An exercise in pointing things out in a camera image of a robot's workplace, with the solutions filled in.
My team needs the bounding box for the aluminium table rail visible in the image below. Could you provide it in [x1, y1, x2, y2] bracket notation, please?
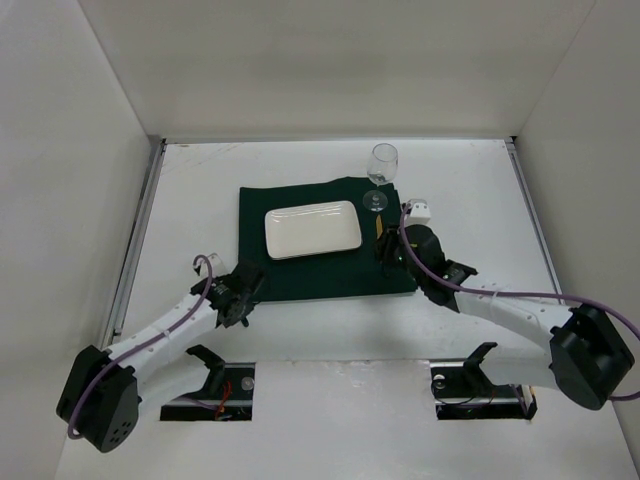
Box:
[504, 137, 561, 293]
[98, 135, 166, 348]

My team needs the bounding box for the right aluminium table rail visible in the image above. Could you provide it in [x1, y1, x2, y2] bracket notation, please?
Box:
[504, 137, 561, 293]

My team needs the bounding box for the white rectangular plate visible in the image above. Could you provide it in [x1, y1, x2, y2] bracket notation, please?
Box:
[264, 200, 363, 260]

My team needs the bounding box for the gold knife green handle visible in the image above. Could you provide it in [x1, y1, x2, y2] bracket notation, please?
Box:
[375, 214, 384, 239]

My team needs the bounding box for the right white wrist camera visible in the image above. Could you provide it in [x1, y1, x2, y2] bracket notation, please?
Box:
[405, 199, 432, 226]

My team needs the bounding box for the clear wine glass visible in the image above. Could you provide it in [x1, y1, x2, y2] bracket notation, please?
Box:
[363, 143, 399, 212]

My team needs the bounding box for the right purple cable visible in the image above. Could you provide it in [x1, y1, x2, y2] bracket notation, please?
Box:
[399, 205, 640, 404]

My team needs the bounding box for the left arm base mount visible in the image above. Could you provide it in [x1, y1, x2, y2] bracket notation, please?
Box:
[159, 345, 256, 422]

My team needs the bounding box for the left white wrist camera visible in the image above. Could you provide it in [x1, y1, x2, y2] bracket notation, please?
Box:
[207, 253, 228, 276]

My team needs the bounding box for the left aluminium table rail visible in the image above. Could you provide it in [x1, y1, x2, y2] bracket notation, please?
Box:
[98, 135, 166, 348]

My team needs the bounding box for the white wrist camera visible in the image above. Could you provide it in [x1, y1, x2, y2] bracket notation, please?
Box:
[207, 253, 228, 276]
[405, 199, 432, 226]

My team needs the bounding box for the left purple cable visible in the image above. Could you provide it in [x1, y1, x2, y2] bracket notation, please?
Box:
[65, 253, 217, 441]

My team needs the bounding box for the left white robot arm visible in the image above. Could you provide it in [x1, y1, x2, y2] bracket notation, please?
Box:
[56, 255, 265, 453]

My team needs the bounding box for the dark green cloth napkin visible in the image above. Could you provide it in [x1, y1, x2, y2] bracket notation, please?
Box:
[238, 177, 417, 302]

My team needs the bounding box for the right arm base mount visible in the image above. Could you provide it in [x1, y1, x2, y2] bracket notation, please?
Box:
[430, 342, 538, 421]

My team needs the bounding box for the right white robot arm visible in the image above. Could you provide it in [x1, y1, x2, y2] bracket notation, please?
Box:
[374, 224, 635, 410]

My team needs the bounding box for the purple cable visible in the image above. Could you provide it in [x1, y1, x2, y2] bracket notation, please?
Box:
[399, 205, 640, 404]
[65, 253, 217, 441]

